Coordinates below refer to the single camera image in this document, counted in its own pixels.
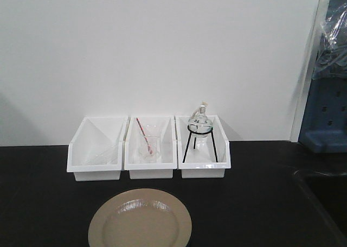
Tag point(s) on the beige round plate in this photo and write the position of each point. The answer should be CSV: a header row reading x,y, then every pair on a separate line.
x,y
141,217

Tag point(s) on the glass beaker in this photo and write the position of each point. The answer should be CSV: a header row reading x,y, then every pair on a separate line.
x,y
153,136

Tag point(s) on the glass alcohol lamp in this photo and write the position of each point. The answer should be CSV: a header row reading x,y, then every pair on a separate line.
x,y
199,123

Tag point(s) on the red white striped stirrer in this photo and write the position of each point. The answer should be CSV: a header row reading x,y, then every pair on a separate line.
x,y
149,147

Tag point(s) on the middle white plastic bin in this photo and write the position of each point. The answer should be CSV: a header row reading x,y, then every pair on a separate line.
x,y
167,163

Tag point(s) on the white plastic bin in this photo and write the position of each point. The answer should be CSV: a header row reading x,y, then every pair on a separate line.
x,y
167,163
200,163
91,132

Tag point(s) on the right white plastic bin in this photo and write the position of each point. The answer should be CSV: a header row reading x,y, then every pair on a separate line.
x,y
200,163

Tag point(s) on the glass rods in bin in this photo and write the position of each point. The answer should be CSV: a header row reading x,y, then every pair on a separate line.
x,y
101,155

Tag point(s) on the left white plastic bin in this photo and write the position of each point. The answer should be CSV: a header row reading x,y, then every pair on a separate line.
x,y
91,132

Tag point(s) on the blue grey pegboard drying rack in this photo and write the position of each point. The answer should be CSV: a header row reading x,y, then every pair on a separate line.
x,y
323,129

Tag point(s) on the clear bag of tubing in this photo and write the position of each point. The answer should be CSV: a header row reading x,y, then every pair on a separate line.
x,y
331,59

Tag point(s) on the black lab sink basin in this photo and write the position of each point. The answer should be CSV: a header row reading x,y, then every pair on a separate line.
x,y
327,193

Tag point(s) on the black wire tripod stand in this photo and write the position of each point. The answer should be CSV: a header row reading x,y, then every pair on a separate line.
x,y
199,142

